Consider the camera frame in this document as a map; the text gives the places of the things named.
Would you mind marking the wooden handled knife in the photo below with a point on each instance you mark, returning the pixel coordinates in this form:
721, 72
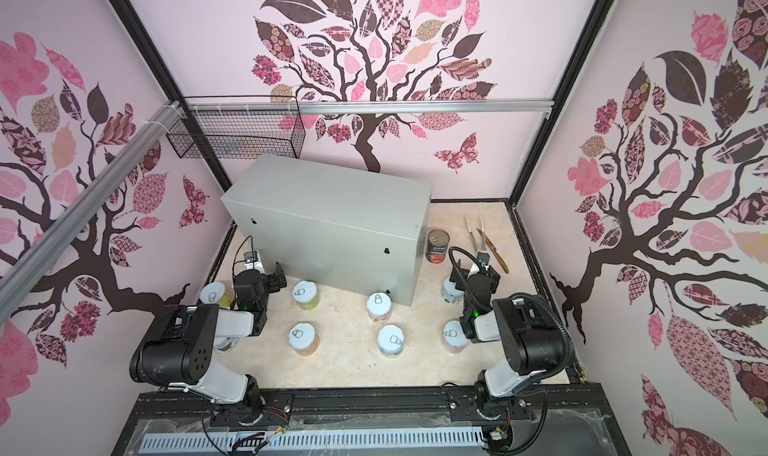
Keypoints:
493, 250

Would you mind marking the teal label coconut can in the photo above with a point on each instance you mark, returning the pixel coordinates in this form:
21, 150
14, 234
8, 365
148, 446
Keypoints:
391, 341

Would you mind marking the red tomato can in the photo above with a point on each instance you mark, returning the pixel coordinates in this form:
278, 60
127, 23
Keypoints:
438, 242

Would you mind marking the grey metal cabinet box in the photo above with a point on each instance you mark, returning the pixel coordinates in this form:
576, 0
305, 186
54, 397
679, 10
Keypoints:
349, 229

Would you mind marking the metal tongs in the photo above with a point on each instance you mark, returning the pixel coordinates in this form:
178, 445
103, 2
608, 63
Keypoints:
476, 233

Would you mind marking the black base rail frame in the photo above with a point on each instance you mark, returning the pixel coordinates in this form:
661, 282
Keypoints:
560, 419

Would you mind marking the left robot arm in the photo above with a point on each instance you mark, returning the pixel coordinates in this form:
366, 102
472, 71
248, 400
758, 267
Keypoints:
177, 351

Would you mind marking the white slotted cable duct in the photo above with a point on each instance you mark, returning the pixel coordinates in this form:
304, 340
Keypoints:
309, 441

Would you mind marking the left aluminium rail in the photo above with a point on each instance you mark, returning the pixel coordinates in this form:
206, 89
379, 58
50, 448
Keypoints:
25, 274

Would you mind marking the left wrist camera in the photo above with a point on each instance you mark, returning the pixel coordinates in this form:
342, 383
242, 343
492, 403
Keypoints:
253, 261

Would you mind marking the yellow label can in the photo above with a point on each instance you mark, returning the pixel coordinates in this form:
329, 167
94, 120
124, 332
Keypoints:
216, 293

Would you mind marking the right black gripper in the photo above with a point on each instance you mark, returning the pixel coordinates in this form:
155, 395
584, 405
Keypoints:
480, 276

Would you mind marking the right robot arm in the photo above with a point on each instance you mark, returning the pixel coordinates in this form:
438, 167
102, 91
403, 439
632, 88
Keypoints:
536, 345

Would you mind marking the green label can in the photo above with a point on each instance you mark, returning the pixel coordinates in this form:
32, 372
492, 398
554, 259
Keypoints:
306, 296

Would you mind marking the teal can behind gripper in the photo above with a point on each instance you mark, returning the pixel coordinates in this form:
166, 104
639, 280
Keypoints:
450, 293

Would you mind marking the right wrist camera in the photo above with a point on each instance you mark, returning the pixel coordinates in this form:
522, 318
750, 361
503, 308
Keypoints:
483, 260

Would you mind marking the black wire mesh basket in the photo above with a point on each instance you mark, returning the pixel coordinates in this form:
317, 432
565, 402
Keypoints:
238, 128

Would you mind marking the orange label can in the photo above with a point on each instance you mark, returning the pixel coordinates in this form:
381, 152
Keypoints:
303, 339

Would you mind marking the pink label can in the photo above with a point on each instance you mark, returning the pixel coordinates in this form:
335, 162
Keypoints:
453, 337
379, 307

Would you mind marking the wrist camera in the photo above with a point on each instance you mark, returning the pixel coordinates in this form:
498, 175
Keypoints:
483, 260
253, 261

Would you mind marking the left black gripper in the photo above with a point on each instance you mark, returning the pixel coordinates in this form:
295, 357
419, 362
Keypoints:
271, 279

